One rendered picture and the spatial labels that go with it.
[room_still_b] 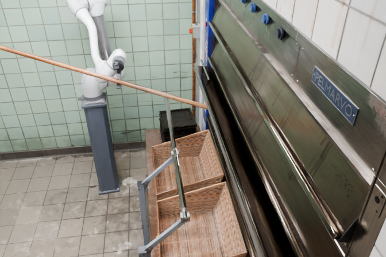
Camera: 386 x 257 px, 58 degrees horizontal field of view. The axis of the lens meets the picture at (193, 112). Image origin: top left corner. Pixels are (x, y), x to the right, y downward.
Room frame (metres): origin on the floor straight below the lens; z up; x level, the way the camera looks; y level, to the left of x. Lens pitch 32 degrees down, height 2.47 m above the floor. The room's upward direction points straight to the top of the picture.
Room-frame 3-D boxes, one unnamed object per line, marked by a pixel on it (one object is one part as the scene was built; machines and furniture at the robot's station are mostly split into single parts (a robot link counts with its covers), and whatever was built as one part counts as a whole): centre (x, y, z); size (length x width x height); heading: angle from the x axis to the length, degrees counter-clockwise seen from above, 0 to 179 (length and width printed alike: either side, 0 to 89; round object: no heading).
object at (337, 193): (1.48, -0.28, 1.80); 1.79 x 0.11 x 0.19; 8
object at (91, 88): (2.56, 0.83, 1.17); 0.18 x 0.16 x 0.22; 138
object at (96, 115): (2.55, 0.84, 0.50); 0.21 x 0.21 x 1.00; 13
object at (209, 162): (2.02, 0.06, 0.72); 0.56 x 0.49 x 0.28; 9
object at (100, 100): (2.55, 0.85, 1.03); 0.22 x 0.18 x 0.06; 103
